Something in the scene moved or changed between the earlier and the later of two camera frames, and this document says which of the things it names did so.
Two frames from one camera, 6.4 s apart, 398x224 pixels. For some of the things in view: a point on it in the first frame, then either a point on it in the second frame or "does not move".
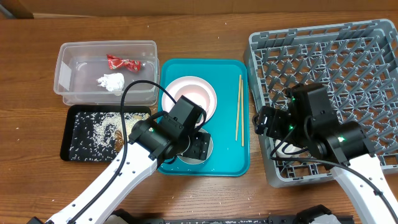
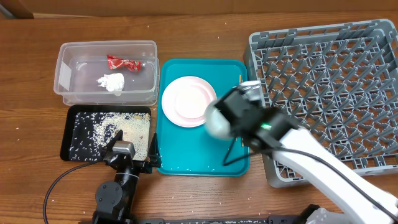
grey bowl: (191, 160) -> (216, 124)
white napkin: (114, 81) does not move
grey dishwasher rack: (357, 60) does not move
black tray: (93, 133) does not move
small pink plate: (197, 91) -> (191, 102)
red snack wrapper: (114, 63) does not move
